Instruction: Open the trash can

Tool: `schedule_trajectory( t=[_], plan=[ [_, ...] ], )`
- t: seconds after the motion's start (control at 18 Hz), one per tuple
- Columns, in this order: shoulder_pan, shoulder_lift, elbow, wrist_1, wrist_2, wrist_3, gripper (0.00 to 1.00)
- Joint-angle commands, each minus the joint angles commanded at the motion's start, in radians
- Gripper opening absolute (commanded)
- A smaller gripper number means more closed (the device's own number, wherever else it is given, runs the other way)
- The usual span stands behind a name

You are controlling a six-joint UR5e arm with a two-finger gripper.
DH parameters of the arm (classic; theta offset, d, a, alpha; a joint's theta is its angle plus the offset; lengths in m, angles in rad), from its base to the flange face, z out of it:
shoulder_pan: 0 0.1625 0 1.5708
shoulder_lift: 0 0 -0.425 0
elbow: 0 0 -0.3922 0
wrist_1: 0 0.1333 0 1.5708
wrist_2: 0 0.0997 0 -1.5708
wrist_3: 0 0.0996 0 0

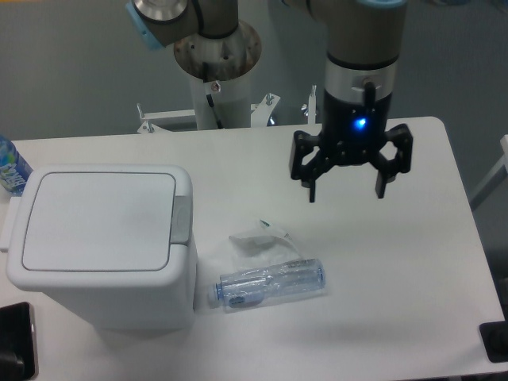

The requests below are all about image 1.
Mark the clear empty plastic bottle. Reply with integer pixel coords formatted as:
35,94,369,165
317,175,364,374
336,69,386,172
207,259,326,310

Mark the white trash can lid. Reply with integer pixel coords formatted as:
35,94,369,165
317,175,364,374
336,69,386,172
22,171,175,272

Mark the black clamp bottom right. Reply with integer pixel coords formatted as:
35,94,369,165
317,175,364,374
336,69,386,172
479,321,507,364

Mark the black device bottom left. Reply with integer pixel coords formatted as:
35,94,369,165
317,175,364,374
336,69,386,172
1,302,38,380

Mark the white plastic trash can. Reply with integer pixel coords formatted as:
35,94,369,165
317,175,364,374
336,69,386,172
6,164,198,330

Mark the white metal base frame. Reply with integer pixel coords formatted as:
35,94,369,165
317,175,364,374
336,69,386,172
136,84,321,135

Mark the blue labelled water bottle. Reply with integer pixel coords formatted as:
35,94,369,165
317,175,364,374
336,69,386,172
1,136,33,196

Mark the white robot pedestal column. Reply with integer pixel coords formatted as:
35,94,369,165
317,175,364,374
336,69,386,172
174,21,262,109

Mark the grey lid push button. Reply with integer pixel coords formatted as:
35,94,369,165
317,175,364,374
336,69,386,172
170,196,193,245

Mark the clear crumpled plastic bag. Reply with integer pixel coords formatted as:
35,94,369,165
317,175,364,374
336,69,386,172
197,219,326,314

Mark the black cable on pedestal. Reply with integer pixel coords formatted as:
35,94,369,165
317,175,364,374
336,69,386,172
202,61,225,130

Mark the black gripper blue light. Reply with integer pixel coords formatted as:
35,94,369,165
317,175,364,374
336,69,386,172
290,93,413,203

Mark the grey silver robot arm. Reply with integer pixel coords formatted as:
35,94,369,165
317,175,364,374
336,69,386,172
125,1,413,198

